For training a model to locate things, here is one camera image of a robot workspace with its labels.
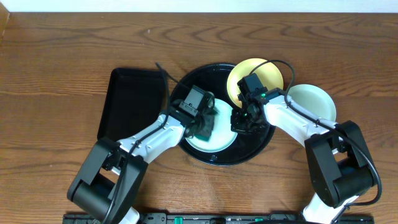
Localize black rectangular tray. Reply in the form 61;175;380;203
97;68;165;141

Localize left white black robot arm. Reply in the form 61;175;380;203
67;109;217;223

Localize light green plate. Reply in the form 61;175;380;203
185;98;238;153
288;84;336;121

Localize yellow plate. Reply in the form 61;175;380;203
226;58;284;108

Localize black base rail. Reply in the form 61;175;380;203
62;213;375;224

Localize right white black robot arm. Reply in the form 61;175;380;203
231;88;381;223

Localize black round tray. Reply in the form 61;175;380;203
171;63;275;166

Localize green yellow sponge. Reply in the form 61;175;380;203
194;126;213;141

